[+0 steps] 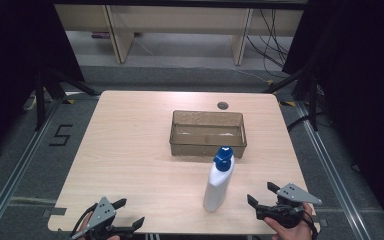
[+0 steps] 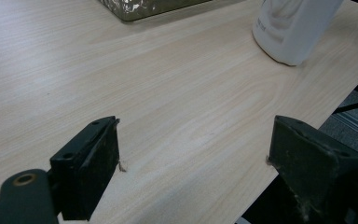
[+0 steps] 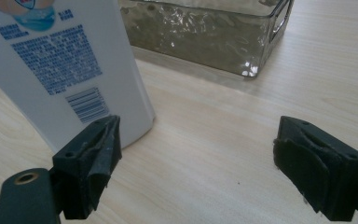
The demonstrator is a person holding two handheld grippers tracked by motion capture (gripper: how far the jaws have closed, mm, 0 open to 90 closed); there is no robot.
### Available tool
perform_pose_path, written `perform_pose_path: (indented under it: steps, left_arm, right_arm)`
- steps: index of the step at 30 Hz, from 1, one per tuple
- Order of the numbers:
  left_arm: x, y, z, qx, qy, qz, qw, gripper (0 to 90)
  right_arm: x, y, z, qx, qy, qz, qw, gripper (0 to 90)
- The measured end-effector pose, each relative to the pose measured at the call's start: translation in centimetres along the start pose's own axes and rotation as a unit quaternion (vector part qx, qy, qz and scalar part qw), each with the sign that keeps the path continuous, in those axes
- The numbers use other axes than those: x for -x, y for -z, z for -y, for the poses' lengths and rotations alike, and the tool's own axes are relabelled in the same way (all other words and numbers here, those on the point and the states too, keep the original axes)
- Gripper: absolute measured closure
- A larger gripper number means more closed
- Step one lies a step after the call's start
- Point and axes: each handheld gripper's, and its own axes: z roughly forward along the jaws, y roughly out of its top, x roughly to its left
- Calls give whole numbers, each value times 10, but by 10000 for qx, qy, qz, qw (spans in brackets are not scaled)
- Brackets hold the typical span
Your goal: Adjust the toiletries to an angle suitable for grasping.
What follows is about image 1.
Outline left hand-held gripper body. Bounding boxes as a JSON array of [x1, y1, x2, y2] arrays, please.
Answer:
[[69, 195, 136, 240]]

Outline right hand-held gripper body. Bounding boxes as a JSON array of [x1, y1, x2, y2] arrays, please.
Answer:
[[255, 182, 323, 230]]

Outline white bottle with blue cap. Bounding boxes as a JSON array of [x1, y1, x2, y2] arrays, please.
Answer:
[[202, 145, 236, 213]]

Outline clear brown plastic box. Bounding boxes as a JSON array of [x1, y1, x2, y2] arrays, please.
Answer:
[[169, 109, 248, 159]]

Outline person's left hand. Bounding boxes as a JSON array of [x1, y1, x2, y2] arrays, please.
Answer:
[[74, 213, 121, 240]]

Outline person's right hand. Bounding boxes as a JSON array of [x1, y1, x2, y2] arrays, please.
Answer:
[[263, 203, 318, 240]]

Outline black metal stand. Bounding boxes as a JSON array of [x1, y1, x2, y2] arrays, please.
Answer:
[[263, 64, 320, 132], [34, 66, 101, 132]]

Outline white power strip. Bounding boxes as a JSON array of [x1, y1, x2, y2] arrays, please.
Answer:
[[22, 94, 39, 112]]

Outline black curtain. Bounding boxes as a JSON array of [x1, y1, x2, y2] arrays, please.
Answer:
[[281, 0, 384, 234], [0, 0, 85, 165]]

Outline light wooden desk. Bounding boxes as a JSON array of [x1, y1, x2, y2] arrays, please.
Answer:
[[53, 3, 306, 66]]

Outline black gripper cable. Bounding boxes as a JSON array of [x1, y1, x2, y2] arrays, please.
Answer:
[[68, 203, 98, 240], [301, 208, 320, 240]]

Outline silver floor rail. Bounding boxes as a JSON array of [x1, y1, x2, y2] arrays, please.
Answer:
[[294, 101, 370, 240], [0, 98, 64, 240]]

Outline thick black floor cable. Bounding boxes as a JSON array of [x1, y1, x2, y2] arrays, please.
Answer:
[[286, 112, 315, 133]]

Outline bundle of black cables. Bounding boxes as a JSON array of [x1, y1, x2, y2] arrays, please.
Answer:
[[246, 8, 291, 80]]

